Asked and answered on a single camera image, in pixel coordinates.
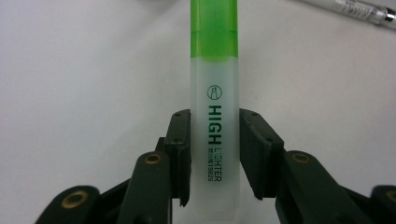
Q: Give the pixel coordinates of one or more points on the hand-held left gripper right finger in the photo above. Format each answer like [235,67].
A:
[260,155]

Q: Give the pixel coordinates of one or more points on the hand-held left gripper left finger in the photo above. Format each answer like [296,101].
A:
[179,155]

